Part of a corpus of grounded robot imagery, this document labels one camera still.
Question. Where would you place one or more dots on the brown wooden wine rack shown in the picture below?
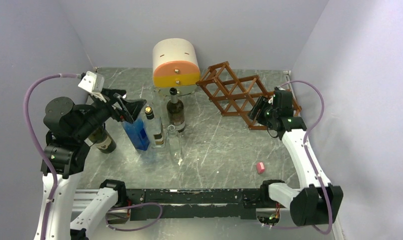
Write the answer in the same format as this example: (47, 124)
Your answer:
(235, 96)

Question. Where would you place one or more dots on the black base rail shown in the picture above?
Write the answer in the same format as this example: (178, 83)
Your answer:
(150, 203)

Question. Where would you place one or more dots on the cream orange drawer cabinet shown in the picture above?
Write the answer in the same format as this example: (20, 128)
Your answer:
(175, 65)

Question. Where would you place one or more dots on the pink eraser block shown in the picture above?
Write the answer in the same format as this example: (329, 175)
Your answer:
(260, 168)

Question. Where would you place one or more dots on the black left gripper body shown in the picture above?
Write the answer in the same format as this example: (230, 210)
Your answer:
(113, 109)

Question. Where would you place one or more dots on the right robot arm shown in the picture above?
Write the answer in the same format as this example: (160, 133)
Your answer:
(317, 201)

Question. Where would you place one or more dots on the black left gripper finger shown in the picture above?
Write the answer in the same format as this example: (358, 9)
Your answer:
(131, 108)
(110, 92)

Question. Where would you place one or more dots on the blue square glass bottle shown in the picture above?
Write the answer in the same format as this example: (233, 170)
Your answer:
(137, 134)

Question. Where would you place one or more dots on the clear glass bottle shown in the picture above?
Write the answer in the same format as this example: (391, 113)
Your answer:
(173, 139)

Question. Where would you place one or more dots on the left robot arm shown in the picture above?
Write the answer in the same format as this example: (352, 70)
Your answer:
(69, 126)

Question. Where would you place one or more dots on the dark green wine bottle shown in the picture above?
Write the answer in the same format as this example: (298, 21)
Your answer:
(102, 140)

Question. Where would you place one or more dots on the clear labelled liquor bottle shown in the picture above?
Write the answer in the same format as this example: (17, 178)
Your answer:
(154, 128)

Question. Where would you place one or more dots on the dark labelled wine bottle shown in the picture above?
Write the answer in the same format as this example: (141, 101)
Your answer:
(175, 110)

